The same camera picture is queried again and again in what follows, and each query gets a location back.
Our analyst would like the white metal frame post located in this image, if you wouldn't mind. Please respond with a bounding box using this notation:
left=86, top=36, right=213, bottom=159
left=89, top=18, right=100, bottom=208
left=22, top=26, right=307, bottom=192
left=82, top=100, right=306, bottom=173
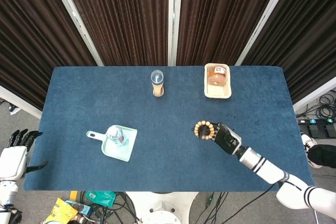
left=46, top=0, right=104, bottom=67
left=235, top=0, right=300, bottom=66
left=167, top=0, right=184, bottom=67

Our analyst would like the black cable with green light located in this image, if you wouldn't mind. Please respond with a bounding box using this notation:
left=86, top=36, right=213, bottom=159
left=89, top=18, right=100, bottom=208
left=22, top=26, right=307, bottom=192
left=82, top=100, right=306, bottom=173
left=202, top=191, right=229, bottom=224

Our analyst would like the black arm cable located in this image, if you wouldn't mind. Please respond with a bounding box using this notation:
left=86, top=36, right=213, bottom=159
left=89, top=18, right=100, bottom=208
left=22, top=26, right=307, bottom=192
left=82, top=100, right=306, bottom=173
left=230, top=182, right=279, bottom=224

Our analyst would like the jar with red label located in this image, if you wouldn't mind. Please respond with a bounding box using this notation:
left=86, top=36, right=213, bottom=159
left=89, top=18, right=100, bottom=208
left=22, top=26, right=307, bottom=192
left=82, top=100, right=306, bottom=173
left=206, top=66, right=227, bottom=87

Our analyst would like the black trouser leg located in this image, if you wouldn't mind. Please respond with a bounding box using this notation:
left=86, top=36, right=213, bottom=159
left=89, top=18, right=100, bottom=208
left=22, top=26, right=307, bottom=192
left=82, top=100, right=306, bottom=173
left=307, top=144, right=336, bottom=168

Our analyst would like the blue snack packet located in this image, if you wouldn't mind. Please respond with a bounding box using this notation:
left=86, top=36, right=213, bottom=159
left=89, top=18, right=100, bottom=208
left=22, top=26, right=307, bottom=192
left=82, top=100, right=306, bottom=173
left=65, top=199, right=92, bottom=216

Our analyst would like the beige rectangular tray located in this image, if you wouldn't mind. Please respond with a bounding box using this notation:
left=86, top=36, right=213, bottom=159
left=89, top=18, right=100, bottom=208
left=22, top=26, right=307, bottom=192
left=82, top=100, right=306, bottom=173
left=204, top=63, right=233, bottom=99

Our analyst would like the crumpled clear plastic bottle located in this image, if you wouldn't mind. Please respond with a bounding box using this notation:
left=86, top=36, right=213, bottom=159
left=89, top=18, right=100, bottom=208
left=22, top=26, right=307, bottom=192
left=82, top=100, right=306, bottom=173
left=106, top=125, right=129, bottom=147

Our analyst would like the yellow snack bag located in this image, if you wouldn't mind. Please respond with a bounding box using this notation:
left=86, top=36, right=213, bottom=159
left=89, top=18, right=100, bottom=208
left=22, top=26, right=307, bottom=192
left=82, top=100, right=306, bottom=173
left=43, top=197, right=79, bottom=224

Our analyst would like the dark brown pleated curtain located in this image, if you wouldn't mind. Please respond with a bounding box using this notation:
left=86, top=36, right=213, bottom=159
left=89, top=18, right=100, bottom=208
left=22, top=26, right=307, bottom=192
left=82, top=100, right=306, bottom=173
left=241, top=0, right=336, bottom=104
left=0, top=0, right=98, bottom=111
left=176, top=0, right=286, bottom=67
left=59, top=0, right=170, bottom=67

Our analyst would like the blue table cloth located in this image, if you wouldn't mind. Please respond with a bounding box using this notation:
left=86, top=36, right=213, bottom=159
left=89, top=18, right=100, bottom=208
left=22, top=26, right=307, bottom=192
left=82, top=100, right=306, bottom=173
left=22, top=66, right=316, bottom=192

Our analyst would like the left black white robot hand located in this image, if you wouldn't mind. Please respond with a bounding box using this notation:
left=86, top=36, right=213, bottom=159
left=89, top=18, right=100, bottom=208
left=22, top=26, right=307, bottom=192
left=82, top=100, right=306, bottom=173
left=0, top=129, right=49, bottom=180

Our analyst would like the black floor cable tangle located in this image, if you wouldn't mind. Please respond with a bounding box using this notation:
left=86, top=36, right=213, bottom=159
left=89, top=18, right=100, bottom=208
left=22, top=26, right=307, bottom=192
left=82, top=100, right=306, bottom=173
left=78, top=191, right=141, bottom=224

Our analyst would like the clear cup on wooden base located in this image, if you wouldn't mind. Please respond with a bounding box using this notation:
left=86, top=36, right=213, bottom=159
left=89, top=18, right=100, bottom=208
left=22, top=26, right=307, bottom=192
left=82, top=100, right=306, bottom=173
left=150, top=69, right=165, bottom=98

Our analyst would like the wooden bead bracelet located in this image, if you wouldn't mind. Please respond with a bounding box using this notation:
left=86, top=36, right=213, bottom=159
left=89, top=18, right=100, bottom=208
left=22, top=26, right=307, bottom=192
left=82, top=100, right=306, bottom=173
left=193, top=120, right=221, bottom=141

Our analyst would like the black shoe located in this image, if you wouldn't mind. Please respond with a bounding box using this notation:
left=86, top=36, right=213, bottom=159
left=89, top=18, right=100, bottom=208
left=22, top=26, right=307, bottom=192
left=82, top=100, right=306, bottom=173
left=7, top=210, right=22, bottom=224

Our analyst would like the light green plastic dustpan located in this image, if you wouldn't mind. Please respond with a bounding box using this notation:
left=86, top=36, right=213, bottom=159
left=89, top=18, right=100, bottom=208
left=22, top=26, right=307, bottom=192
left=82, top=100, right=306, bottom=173
left=86, top=124, right=138, bottom=163

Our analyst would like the black foot pedal box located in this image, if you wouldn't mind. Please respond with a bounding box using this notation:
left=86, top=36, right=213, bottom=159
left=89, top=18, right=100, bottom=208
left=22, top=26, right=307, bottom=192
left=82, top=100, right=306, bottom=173
left=300, top=124, right=336, bottom=138

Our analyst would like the green snack bag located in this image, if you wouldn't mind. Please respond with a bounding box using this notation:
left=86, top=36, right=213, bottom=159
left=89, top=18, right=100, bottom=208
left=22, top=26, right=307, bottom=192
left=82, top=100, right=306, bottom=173
left=85, top=191, right=117, bottom=208

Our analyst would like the white metal frame rail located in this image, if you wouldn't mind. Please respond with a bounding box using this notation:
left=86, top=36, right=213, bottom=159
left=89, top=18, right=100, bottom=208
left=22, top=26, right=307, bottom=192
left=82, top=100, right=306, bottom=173
left=292, top=77, right=336, bottom=112
left=0, top=85, right=43, bottom=116

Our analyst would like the black cable bundle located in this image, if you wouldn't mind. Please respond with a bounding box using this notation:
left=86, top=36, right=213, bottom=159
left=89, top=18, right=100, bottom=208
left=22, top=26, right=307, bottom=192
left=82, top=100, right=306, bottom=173
left=313, top=94, right=336, bottom=120

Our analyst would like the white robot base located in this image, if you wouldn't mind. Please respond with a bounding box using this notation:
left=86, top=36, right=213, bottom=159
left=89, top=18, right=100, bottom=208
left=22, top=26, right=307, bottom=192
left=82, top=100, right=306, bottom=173
left=125, top=191, right=200, bottom=224

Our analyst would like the white sneaker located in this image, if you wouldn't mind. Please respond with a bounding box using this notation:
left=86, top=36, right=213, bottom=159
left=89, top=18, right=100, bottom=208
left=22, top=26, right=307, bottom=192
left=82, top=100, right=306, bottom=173
left=300, top=133, right=323, bottom=169

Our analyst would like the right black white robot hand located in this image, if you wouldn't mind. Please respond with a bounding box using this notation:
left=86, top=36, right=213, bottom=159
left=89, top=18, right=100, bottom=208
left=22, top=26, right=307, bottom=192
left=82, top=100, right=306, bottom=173
left=197, top=122, right=242, bottom=156

